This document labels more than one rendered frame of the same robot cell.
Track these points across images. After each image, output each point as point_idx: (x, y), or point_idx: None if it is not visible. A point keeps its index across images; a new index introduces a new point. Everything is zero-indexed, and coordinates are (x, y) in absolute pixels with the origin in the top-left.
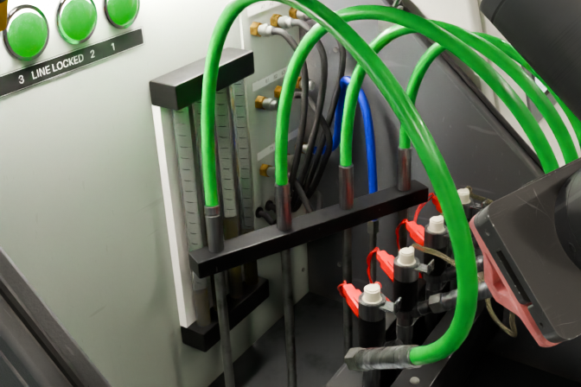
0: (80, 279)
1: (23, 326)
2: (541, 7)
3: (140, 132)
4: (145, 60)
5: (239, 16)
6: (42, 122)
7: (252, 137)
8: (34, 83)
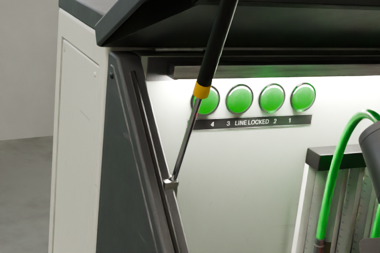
0: (224, 252)
1: (171, 240)
2: (368, 151)
3: (292, 177)
4: (309, 134)
5: None
6: (232, 150)
7: (376, 209)
8: (234, 127)
